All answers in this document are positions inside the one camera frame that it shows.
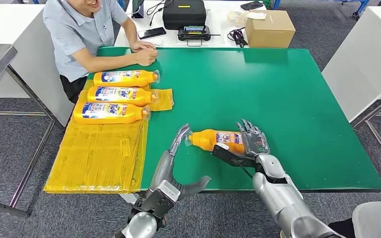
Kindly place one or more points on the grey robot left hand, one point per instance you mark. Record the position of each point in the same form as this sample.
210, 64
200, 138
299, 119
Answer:
165, 170

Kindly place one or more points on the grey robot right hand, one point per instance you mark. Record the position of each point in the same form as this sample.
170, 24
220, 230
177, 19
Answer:
254, 139

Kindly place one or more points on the person's right hand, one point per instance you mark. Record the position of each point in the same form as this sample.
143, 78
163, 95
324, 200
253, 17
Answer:
146, 56

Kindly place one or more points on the person's left hand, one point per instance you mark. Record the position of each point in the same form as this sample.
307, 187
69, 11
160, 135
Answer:
143, 45

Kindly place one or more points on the orange detergent bottle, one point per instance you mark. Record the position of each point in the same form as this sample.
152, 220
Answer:
210, 139
108, 113
121, 96
124, 78

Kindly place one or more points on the person's right forearm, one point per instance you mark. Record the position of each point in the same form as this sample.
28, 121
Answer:
108, 62

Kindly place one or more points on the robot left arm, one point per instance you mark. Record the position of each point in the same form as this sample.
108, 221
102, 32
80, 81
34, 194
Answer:
141, 225

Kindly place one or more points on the person's left forearm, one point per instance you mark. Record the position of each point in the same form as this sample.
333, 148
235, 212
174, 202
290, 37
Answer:
131, 31

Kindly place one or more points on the black smartphone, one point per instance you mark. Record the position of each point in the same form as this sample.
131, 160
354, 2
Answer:
251, 5
151, 33

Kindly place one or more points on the small white object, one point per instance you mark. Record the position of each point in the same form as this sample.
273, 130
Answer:
159, 43

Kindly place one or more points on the black tablet stand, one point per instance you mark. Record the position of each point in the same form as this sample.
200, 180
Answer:
138, 8

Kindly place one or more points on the white table leg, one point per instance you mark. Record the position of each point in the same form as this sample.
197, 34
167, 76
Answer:
128, 197

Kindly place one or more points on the blue table leg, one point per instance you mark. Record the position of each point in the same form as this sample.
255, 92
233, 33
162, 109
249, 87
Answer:
121, 4
276, 4

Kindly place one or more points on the black handheld controller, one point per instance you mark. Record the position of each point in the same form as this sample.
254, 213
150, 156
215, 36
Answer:
193, 34

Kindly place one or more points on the black carrying case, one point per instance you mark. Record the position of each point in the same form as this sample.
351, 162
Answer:
184, 13

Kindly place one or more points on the person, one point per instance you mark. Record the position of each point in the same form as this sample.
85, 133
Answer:
371, 220
78, 33

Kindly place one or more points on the white table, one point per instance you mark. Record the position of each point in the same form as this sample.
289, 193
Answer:
0, 19
368, 62
216, 21

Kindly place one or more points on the clear plastic bag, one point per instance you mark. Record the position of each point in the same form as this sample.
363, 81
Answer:
236, 18

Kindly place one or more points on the cardboard box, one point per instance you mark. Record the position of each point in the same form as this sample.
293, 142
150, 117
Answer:
269, 31

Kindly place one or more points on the white paper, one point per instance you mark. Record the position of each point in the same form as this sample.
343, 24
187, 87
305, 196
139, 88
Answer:
256, 15

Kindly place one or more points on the green plastic crate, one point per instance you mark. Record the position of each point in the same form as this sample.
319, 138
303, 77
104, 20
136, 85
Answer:
267, 3

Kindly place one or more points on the blue wheeled cart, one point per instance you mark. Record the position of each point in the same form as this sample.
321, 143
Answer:
360, 9

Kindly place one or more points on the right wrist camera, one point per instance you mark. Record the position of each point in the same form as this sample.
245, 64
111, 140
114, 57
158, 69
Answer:
230, 154

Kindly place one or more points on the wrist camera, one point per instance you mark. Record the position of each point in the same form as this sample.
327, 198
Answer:
161, 200
230, 154

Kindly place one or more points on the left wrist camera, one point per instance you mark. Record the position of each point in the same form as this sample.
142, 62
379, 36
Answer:
161, 200

